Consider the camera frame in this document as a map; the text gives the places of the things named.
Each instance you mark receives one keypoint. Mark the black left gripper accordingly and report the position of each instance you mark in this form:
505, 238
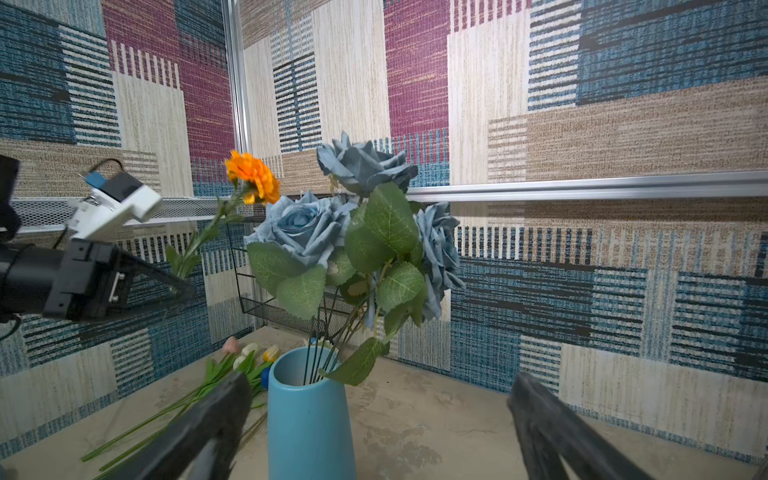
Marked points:
97, 281

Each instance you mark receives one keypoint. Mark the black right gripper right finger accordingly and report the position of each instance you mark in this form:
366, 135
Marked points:
550, 435

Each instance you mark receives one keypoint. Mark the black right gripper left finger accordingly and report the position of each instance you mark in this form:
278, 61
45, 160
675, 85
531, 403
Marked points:
202, 442

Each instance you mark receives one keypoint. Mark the light blue ceramic vase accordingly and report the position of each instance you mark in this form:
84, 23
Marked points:
308, 425

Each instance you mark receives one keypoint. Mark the orange marigold flower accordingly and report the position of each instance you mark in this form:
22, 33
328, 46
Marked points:
253, 183

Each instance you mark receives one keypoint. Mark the blue rose bouquet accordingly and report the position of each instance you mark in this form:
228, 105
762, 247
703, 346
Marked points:
393, 259

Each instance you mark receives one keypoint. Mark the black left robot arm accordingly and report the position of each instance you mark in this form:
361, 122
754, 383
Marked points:
26, 270

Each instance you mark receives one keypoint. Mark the tulip bunch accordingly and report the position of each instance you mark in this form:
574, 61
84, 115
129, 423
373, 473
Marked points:
250, 360

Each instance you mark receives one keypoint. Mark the black mesh shelf rack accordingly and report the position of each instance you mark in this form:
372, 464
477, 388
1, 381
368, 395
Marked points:
276, 289

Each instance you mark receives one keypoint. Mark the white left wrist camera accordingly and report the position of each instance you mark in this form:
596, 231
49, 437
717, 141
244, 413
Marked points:
111, 203

